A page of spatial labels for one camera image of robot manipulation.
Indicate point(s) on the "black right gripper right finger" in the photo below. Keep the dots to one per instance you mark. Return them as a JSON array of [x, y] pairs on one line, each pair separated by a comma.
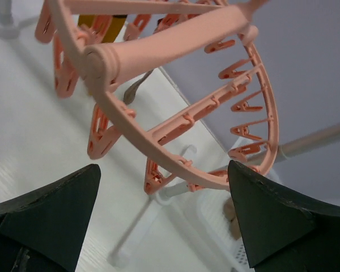
[[282, 229]]

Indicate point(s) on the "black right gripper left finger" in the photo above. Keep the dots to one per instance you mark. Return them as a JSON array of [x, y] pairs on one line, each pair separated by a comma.
[[44, 230]]

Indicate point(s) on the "brown striped sock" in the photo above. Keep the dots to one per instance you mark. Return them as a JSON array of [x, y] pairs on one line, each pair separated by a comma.
[[130, 93]]

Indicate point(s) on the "pink round clip hanger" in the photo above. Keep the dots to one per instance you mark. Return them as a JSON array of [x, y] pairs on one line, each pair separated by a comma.
[[156, 33]]

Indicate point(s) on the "mustard yellow sock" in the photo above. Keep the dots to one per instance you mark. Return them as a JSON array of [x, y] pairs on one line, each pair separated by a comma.
[[102, 28]]

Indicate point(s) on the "brown sock in basket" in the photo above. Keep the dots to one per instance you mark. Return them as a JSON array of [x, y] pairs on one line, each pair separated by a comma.
[[230, 215]]

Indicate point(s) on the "white plastic basket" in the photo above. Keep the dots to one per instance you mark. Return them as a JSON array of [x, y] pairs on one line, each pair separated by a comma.
[[229, 253]]

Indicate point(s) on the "white clothes rack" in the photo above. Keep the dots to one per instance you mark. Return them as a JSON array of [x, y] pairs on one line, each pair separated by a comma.
[[43, 138]]

